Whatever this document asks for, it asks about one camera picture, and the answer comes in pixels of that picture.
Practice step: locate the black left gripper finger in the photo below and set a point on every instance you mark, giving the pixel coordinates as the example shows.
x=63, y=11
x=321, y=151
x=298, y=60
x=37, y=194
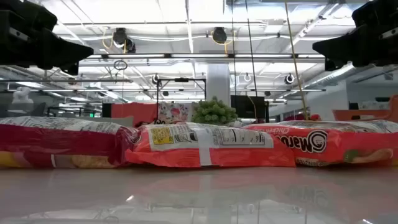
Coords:
x=62, y=51
x=70, y=69

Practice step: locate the dark red noodle pack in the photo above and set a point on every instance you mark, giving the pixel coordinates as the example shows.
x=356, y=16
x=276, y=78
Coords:
x=62, y=137

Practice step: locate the orange noodle pack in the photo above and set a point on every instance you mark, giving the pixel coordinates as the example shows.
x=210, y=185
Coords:
x=248, y=155
x=342, y=144

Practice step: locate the white figure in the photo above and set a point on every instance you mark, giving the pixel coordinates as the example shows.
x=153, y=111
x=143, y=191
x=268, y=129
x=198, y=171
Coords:
x=21, y=96

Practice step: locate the orange plastic bin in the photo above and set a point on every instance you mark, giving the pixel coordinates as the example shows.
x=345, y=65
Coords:
x=357, y=115

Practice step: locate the red partition panel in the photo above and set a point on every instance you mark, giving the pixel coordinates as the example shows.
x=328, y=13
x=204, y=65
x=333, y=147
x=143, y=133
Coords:
x=133, y=113

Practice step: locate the black monitor screen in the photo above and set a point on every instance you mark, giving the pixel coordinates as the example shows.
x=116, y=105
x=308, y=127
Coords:
x=245, y=107

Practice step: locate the floral pattern panel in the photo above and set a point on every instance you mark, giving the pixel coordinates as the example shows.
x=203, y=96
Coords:
x=174, y=113

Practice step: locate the white column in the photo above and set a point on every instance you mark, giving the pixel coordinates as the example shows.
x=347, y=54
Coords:
x=217, y=84

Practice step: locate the green plant in patterned pot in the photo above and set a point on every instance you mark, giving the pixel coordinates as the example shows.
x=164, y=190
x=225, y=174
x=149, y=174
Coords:
x=214, y=113

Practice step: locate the long ceiling light bar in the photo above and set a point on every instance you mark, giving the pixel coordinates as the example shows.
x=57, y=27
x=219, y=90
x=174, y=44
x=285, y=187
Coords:
x=199, y=56

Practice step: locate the silver ceiling duct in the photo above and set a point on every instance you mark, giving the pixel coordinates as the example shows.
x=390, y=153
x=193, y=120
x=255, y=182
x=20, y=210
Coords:
x=335, y=76

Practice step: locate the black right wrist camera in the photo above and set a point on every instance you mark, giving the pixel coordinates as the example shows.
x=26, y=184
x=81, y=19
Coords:
x=376, y=12

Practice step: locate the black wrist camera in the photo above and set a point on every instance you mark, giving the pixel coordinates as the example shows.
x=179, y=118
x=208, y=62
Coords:
x=376, y=12
x=28, y=12

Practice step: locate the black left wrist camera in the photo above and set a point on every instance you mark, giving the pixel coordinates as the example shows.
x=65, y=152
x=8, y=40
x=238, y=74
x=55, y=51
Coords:
x=28, y=12

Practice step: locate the black frame stand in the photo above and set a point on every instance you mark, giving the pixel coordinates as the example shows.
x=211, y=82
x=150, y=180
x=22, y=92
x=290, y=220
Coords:
x=182, y=80

